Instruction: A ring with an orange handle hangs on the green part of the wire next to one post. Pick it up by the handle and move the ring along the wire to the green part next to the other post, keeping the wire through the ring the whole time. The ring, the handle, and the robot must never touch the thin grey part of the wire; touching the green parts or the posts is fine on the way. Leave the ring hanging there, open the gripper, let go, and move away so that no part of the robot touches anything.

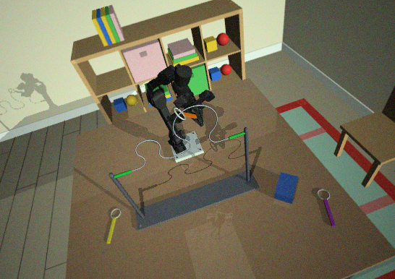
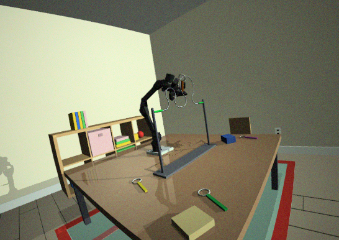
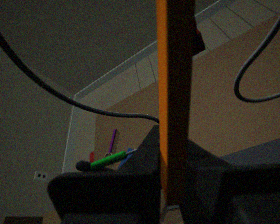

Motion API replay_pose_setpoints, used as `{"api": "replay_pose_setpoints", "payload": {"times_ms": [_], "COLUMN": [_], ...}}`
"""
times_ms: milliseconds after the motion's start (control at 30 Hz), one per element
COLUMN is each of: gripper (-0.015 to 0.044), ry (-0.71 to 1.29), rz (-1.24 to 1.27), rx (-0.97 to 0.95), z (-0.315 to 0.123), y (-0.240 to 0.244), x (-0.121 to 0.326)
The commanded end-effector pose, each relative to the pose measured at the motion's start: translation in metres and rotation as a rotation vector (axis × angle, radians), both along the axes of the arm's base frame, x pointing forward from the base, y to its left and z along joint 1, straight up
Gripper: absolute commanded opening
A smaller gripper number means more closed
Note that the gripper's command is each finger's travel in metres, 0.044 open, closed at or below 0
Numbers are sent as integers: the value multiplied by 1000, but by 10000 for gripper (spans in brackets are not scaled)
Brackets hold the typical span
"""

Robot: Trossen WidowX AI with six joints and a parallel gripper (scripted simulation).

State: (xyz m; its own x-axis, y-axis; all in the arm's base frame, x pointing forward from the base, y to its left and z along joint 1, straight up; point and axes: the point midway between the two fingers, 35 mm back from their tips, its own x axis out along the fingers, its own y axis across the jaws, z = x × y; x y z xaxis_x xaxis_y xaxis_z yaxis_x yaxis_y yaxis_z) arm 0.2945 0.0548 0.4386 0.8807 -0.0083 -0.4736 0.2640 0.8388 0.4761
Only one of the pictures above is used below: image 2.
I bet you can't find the pale yellow flat block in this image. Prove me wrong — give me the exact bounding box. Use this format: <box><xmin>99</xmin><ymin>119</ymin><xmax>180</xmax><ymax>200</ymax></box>
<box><xmin>171</xmin><ymin>205</ymin><xmax>215</xmax><ymax>240</ymax></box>

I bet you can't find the green bar with grey loop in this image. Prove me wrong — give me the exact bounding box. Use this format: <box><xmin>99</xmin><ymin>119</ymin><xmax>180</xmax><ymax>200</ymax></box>
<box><xmin>197</xmin><ymin>188</ymin><xmax>228</xmax><ymax>211</ymax></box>

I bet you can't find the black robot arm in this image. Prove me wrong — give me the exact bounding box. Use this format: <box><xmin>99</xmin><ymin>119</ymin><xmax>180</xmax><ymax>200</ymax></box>
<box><xmin>139</xmin><ymin>74</ymin><xmax>179</xmax><ymax>152</ymax></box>

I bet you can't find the blue rectangular block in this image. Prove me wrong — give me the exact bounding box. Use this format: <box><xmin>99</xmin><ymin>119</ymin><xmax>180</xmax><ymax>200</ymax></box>
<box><xmin>221</xmin><ymin>134</ymin><xmax>236</xmax><ymax>144</ymax></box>

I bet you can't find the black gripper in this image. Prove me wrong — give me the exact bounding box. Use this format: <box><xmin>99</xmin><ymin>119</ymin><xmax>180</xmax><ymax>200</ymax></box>
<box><xmin>168</xmin><ymin>82</ymin><xmax>187</xmax><ymax>100</ymax></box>

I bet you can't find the yellow handle with grey loop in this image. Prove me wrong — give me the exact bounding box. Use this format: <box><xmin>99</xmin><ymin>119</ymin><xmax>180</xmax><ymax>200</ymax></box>
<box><xmin>132</xmin><ymin>178</ymin><xmax>148</xmax><ymax>192</ymax></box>

